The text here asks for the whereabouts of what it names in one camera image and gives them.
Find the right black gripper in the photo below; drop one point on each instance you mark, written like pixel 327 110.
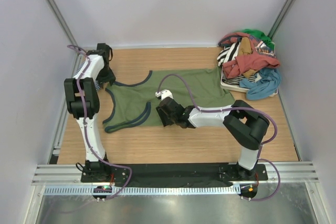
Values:
pixel 165 120

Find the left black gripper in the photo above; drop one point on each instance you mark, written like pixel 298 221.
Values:
pixel 110 78

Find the blue white striped tank top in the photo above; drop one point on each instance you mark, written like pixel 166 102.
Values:
pixel 96 84

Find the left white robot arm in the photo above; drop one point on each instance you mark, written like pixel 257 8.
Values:
pixel 83 104

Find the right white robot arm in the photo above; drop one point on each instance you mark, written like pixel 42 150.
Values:
pixel 247 126

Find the white plastic tray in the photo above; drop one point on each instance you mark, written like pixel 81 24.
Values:
pixel 237 88

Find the black white striped garment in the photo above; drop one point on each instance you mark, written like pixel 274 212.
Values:
pixel 229 54

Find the teal blue garment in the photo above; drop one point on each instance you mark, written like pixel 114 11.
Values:
pixel 267 85

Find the red patterned garment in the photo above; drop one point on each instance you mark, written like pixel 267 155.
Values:
pixel 260 56

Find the bright green garment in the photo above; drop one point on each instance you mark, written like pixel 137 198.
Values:
pixel 258 34

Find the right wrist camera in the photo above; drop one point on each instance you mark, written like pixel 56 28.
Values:
pixel 161 95

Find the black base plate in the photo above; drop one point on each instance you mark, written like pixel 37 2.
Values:
pixel 186 175

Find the slotted cable duct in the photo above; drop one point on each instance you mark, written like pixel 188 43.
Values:
pixel 131 191

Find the left aluminium frame post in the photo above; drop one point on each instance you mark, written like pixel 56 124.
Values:
pixel 61 21

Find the aluminium frame post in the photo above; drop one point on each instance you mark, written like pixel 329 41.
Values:
pixel 61 21
pixel 280 17

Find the right aluminium frame post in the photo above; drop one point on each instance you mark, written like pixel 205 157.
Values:
pixel 280 17

